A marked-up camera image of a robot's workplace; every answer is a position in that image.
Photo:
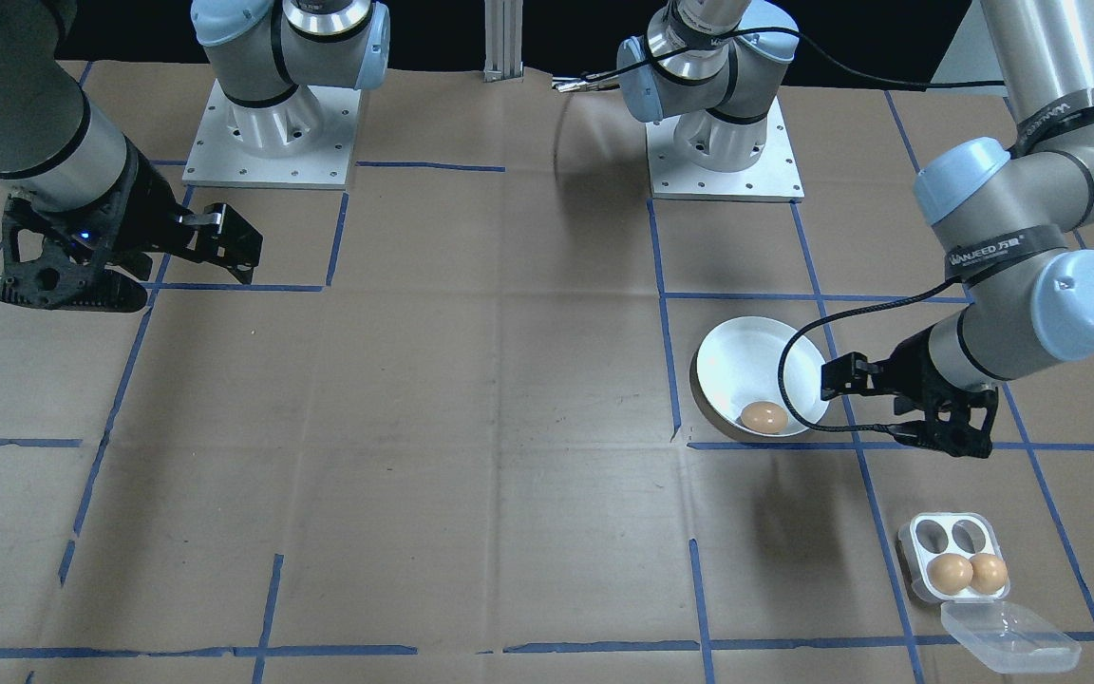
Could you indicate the brown egg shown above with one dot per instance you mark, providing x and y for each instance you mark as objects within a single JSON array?
[
  {"x": 951, "y": 575},
  {"x": 990, "y": 574},
  {"x": 763, "y": 418}
]

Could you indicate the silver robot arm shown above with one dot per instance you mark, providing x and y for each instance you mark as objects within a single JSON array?
[
  {"x": 25, "y": 114},
  {"x": 1031, "y": 199}
]

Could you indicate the clear plastic egg box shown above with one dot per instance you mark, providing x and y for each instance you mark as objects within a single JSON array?
[{"x": 1012, "y": 646}]

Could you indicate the white bowl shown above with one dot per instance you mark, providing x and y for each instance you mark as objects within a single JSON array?
[{"x": 746, "y": 366}]

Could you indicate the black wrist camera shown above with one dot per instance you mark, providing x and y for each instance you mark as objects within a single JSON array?
[
  {"x": 53, "y": 280},
  {"x": 965, "y": 432}
]

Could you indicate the white square base plate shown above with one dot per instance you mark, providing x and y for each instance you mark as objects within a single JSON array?
[
  {"x": 689, "y": 185},
  {"x": 224, "y": 171}
]

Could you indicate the aluminium upright frame bar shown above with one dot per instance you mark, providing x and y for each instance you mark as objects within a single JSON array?
[{"x": 504, "y": 43}]

